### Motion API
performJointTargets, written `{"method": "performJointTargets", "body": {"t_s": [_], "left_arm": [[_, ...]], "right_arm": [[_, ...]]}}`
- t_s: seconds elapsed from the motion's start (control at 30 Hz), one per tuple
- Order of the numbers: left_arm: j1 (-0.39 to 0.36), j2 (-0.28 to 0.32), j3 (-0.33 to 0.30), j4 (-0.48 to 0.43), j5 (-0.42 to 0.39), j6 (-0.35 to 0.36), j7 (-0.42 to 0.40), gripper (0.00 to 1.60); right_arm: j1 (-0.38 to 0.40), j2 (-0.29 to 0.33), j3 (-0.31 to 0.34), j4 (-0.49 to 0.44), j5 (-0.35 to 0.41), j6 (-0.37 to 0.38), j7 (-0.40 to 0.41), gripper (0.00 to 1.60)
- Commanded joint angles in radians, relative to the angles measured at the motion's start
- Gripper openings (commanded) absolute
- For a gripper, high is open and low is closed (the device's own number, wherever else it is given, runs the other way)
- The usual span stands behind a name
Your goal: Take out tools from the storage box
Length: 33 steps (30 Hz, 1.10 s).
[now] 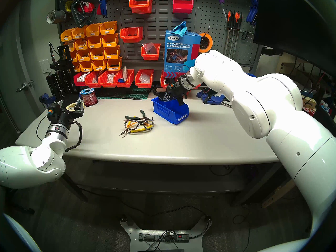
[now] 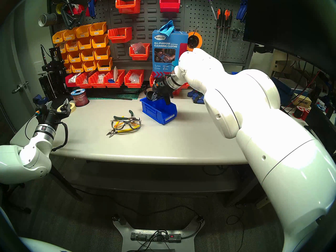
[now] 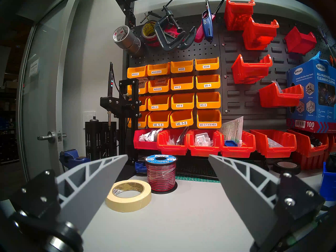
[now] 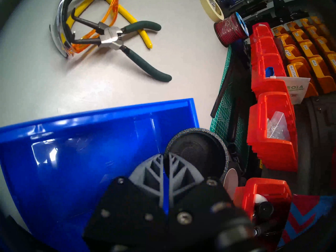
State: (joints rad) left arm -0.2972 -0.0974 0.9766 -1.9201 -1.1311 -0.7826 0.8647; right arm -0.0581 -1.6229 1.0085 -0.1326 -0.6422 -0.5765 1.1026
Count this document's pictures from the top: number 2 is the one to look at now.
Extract red white tape roll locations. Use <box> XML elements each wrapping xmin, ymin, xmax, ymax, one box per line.
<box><xmin>67</xmin><ymin>4</ymin><xmax>86</xmax><ymax>15</ymax></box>

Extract orange bin labelled M3X5X4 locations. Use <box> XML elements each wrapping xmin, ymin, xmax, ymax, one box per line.
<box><xmin>52</xmin><ymin>30</ymin><xmax>66</xmax><ymax>44</ymax></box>

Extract orange bin labelled M3X8 BAD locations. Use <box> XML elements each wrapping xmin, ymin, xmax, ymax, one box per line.
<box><xmin>63</xmin><ymin>28</ymin><xmax>78</xmax><ymax>41</ymax></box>

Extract black metal press stand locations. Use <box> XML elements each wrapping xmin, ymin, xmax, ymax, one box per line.
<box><xmin>41</xmin><ymin>46</ymin><xmax>66</xmax><ymax>97</ymax></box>

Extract orange bin labelled M4X4X6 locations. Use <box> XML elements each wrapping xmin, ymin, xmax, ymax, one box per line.
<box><xmin>65</xmin><ymin>40</ymin><xmax>80</xmax><ymax>52</ymax></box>

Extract beige masking tape roll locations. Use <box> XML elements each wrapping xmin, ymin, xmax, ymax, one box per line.
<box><xmin>57</xmin><ymin>102</ymin><xmax>77</xmax><ymax>114</ymax></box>

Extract black soldering iron pen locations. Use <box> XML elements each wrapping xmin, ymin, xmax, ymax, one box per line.
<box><xmin>40</xmin><ymin>45</ymin><xmax>51</xmax><ymax>65</ymax></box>

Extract blue spring clamps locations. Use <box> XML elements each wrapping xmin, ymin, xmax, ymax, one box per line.
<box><xmin>236</xmin><ymin>0</ymin><xmax>248</xmax><ymax>23</ymax></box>

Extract orange black screwdriver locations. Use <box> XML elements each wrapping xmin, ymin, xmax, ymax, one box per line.
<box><xmin>213</xmin><ymin>8</ymin><xmax>223</xmax><ymax>60</ymax></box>
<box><xmin>223</xmin><ymin>10</ymin><xmax>233</xmax><ymax>61</ymax></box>
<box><xmin>220</xmin><ymin>9</ymin><xmax>229</xmax><ymax>61</ymax></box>

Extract dark grey C-clamp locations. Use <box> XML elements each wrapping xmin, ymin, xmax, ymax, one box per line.
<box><xmin>72</xmin><ymin>14</ymin><xmax>86</xmax><ymax>27</ymax></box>
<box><xmin>61</xmin><ymin>0</ymin><xmax>79</xmax><ymax>29</ymax></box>

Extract yellow handled pliers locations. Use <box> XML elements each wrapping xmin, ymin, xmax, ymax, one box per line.
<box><xmin>106</xmin><ymin>120</ymin><xmax>137</xmax><ymax>138</ymax></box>

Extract clear safety glasses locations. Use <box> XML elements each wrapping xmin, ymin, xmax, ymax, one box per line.
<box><xmin>110</xmin><ymin>117</ymin><xmax>142</xmax><ymax>131</ymax></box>

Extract orange tape roll on pegboard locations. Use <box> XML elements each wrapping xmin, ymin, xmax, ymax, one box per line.
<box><xmin>187</xmin><ymin>31</ymin><xmax>203</xmax><ymax>51</ymax></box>

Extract orange bin labelled M3-6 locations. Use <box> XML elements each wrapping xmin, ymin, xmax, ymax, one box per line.
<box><xmin>94</xmin><ymin>46</ymin><xmax>111</xmax><ymax>60</ymax></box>

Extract crimson louvre bin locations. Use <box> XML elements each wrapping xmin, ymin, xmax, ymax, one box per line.
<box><xmin>159</xmin><ymin>0</ymin><xmax>181</xmax><ymax>13</ymax></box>

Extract red wire spool blue label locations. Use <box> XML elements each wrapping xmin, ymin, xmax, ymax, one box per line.
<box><xmin>71</xmin><ymin>89</ymin><xmax>90</xmax><ymax>107</ymax></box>

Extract orange bin labelled M4-0.7 HEX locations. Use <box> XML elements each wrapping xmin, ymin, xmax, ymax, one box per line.
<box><xmin>97</xmin><ymin>57</ymin><xmax>113</xmax><ymax>71</ymax></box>

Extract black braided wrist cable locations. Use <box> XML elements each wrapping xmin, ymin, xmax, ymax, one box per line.
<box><xmin>51</xmin><ymin>121</ymin><xmax>69</xmax><ymax>152</ymax></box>

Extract blue bench vise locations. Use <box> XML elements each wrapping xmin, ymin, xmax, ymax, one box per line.
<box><xmin>33</xmin><ymin>94</ymin><xmax>49</xmax><ymax>107</ymax></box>

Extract crimson parts bin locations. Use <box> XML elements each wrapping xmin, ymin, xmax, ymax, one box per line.
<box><xmin>66</xmin><ymin>73</ymin><xmax>79</xmax><ymax>87</ymax></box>

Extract silver duct tape roll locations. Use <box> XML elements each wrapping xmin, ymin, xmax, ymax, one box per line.
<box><xmin>38</xmin><ymin>13</ymin><xmax>57</xmax><ymax>27</ymax></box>

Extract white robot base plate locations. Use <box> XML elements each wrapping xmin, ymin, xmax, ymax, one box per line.
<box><xmin>112</xmin><ymin>215</ymin><xmax>206</xmax><ymax>252</ymax></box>

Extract black flat device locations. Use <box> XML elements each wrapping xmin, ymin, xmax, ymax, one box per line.
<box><xmin>304</xmin><ymin>107</ymin><xmax>336</xmax><ymax>156</ymax></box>

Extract dark blue case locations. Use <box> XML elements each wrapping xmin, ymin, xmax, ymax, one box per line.
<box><xmin>273</xmin><ymin>77</ymin><xmax>296</xmax><ymax>106</ymax></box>

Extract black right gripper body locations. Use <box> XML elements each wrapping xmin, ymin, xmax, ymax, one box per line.
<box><xmin>152</xmin><ymin>78</ymin><xmax>174</xmax><ymax>97</ymax></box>

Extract black power strip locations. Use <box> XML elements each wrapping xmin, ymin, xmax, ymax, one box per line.
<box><xmin>130</xmin><ymin>232</ymin><xmax>182</xmax><ymax>243</ymax></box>

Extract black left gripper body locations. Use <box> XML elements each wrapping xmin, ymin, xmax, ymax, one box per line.
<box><xmin>38</xmin><ymin>104</ymin><xmax>72</xmax><ymax>126</ymax></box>

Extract white robot torso shell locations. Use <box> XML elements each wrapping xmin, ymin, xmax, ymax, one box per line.
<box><xmin>16</xmin><ymin>236</ymin><xmax>72</xmax><ymax>252</ymax></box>

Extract orange bin labelled M3-4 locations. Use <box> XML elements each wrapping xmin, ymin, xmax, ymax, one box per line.
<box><xmin>91</xmin><ymin>34</ymin><xmax>109</xmax><ymax>48</ymax></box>

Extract orange bin labelled M3X6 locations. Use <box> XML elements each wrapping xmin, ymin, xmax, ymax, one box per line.
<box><xmin>89</xmin><ymin>22</ymin><xmax>107</xmax><ymax>36</ymax></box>

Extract black monitor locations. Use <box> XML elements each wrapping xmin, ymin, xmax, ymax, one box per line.
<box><xmin>243</xmin><ymin>0</ymin><xmax>336</xmax><ymax>76</ymax></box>

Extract small cardboard box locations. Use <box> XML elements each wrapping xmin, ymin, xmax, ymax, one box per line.
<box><xmin>291</xmin><ymin>95</ymin><xmax>313</xmax><ymax>109</ymax></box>

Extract black floor power cable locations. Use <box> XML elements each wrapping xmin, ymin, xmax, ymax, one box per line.
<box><xmin>71</xmin><ymin>187</ymin><xmax>205</xmax><ymax>240</ymax></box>

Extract black bit holder tower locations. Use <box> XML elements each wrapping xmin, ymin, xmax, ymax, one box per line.
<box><xmin>49</xmin><ymin>74</ymin><xmax>62</xmax><ymax>97</ymax></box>

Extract orange bin labelled M3-8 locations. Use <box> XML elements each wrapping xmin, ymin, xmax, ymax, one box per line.
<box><xmin>81</xmin><ymin>49</ymin><xmax>96</xmax><ymax>61</ymax></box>

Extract blue cleaning cloths box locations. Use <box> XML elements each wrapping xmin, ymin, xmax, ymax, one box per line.
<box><xmin>152</xmin><ymin>30</ymin><xmax>189</xmax><ymax>78</ymax></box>

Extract blue bar clamp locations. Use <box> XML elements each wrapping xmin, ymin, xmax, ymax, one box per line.
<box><xmin>192</xmin><ymin>92</ymin><xmax>206</xmax><ymax>105</ymax></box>

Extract silver door handle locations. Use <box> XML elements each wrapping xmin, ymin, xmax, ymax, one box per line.
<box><xmin>12</xmin><ymin>82</ymin><xmax>29</xmax><ymax>94</ymax></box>

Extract dark green handled pliers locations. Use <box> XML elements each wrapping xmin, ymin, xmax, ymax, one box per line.
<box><xmin>113</xmin><ymin>110</ymin><xmax>141</xmax><ymax>122</ymax></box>

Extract red louvre bin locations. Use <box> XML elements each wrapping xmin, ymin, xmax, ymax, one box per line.
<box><xmin>129</xmin><ymin>43</ymin><xmax>151</xmax><ymax>61</ymax></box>
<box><xmin>115</xmin><ymin>0</ymin><xmax>141</xmax><ymax>14</ymax></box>
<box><xmin>108</xmin><ymin>27</ymin><xmax>133</xmax><ymax>44</ymax></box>

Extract orange bin labelled M4-6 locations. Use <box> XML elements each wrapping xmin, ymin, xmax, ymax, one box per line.
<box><xmin>78</xmin><ymin>38</ymin><xmax>93</xmax><ymax>50</ymax></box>

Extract blue labelled storage bin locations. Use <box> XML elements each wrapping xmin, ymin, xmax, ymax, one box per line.
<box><xmin>139</xmin><ymin>97</ymin><xmax>178</xmax><ymax>125</ymax></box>

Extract orange bin labelled M2.5-5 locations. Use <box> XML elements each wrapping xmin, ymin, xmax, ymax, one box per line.
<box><xmin>83</xmin><ymin>60</ymin><xmax>98</xmax><ymax>72</ymax></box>

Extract green cutting mat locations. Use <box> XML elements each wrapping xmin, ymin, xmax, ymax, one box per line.
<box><xmin>87</xmin><ymin>93</ymin><xmax>140</xmax><ymax>100</ymax></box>

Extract blue microfibre cloth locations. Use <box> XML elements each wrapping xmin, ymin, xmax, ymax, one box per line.
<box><xmin>159</xmin><ymin>20</ymin><xmax>176</xmax><ymax>36</ymax></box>

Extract dark grey tool panel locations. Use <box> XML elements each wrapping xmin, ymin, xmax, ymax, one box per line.
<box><xmin>49</xmin><ymin>0</ymin><xmax>255</xmax><ymax>71</ymax></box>

